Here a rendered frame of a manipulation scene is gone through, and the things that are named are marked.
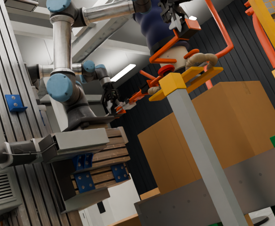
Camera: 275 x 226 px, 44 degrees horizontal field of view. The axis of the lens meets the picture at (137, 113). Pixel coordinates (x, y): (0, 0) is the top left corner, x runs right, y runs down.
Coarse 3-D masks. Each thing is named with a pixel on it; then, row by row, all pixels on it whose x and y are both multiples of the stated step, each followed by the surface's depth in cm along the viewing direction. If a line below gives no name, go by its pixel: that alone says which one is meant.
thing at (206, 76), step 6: (204, 72) 188; (210, 72) 180; (216, 72) 184; (198, 78) 186; (204, 78) 187; (210, 78) 191; (192, 84) 189; (198, 84) 193; (186, 90) 195; (192, 90) 200
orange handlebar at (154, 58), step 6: (168, 42) 158; (174, 42) 156; (162, 48) 161; (168, 48) 160; (156, 54) 164; (186, 54) 181; (192, 54) 179; (150, 60) 167; (156, 60) 170; (162, 60) 173; (168, 60) 177; (174, 60) 180; (156, 78) 197; (150, 84) 201; (156, 84) 204; (138, 96) 210; (120, 108) 222
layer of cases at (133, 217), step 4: (132, 216) 244; (136, 216) 191; (244, 216) 246; (248, 216) 250; (120, 220) 285; (124, 220) 214; (128, 220) 195; (132, 220) 193; (136, 220) 191; (248, 220) 247; (112, 224) 244; (116, 224) 202; (120, 224) 199; (124, 224) 197; (128, 224) 195; (132, 224) 193; (136, 224) 191; (140, 224) 189; (248, 224) 245; (252, 224) 248
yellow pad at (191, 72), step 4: (192, 68) 165; (196, 68) 167; (200, 68) 170; (180, 72) 175; (184, 72) 169; (188, 72) 167; (192, 72) 168; (196, 72) 171; (200, 72) 173; (184, 76) 170; (188, 76) 172; (192, 76) 174; (184, 80) 176; (188, 80) 178; (156, 92) 185; (160, 92) 181; (152, 96) 185; (156, 96) 184; (160, 96) 186; (164, 96) 189; (152, 100) 188; (156, 100) 191
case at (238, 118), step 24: (216, 96) 151; (240, 96) 155; (264, 96) 172; (168, 120) 172; (216, 120) 152; (240, 120) 145; (264, 120) 160; (144, 144) 185; (168, 144) 173; (216, 144) 153; (240, 144) 145; (264, 144) 149; (168, 168) 174; (192, 168) 164
